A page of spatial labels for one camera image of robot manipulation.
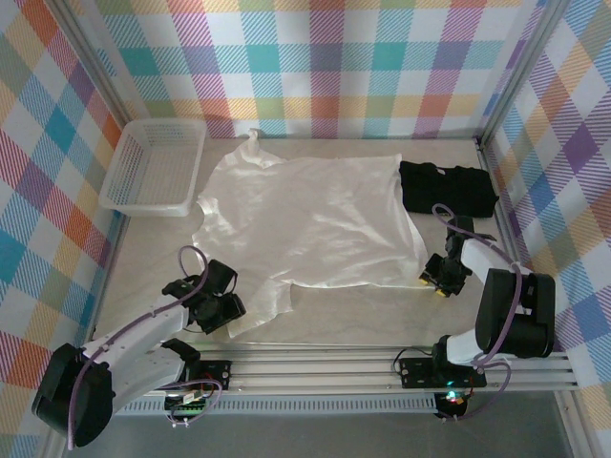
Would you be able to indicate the white plastic mesh basket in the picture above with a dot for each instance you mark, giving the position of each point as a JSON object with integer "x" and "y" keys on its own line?
{"x": 148, "y": 167}

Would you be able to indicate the small electronics board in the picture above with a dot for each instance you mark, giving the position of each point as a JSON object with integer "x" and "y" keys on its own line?
{"x": 188, "y": 409}
{"x": 453, "y": 401}

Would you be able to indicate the white t-shirt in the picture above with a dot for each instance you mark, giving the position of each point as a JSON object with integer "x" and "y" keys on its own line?
{"x": 310, "y": 214}

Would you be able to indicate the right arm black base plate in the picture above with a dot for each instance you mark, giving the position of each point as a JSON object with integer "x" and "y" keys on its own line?
{"x": 415, "y": 374}

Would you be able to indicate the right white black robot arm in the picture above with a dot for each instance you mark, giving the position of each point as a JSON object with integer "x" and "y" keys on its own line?
{"x": 501, "y": 310}

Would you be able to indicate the aluminium frame post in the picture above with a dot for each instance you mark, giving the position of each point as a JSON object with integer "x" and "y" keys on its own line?
{"x": 93, "y": 62}
{"x": 573, "y": 424}
{"x": 521, "y": 71}

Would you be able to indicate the aluminium mounting rail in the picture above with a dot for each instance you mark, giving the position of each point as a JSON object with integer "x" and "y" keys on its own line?
{"x": 310, "y": 374}

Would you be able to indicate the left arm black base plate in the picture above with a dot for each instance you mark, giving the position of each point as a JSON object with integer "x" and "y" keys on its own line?
{"x": 217, "y": 369}

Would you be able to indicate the folded black t-shirt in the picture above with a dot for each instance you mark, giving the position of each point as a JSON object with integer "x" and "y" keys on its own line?
{"x": 453, "y": 188}

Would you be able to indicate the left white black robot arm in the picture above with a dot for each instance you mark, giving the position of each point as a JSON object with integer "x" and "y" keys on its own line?
{"x": 138, "y": 334}

